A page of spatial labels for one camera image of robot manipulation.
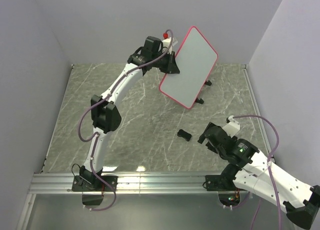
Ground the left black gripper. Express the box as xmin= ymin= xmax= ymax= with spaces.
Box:
xmin=151 ymin=50 xmax=180 ymax=74

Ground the red framed whiteboard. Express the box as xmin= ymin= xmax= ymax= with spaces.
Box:
xmin=159 ymin=26 xmax=219 ymax=109

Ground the blue whiteboard eraser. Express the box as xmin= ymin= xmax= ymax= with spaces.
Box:
xmin=177 ymin=129 xmax=192 ymax=142

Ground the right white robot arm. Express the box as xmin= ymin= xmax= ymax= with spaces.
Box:
xmin=198 ymin=121 xmax=320 ymax=229

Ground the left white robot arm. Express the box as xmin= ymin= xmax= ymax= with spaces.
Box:
xmin=79 ymin=33 xmax=180 ymax=191

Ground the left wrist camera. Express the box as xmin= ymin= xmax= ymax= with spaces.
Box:
xmin=162 ymin=33 xmax=178 ymax=54

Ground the whiteboard wire stand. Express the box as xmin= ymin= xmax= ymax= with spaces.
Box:
xmin=194 ymin=79 xmax=213 ymax=104

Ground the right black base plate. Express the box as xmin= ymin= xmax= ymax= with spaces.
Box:
xmin=202 ymin=175 xmax=236 ymax=191

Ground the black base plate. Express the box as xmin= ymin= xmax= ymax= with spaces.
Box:
xmin=202 ymin=175 xmax=236 ymax=191
xmin=71 ymin=175 xmax=118 ymax=192

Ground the right side aluminium rail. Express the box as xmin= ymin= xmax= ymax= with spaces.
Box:
xmin=241 ymin=64 xmax=272 ymax=153

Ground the aluminium mounting rail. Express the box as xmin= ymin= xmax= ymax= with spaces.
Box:
xmin=29 ymin=171 xmax=293 ymax=193

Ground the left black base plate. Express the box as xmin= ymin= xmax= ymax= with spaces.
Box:
xmin=71 ymin=175 xmax=118 ymax=192

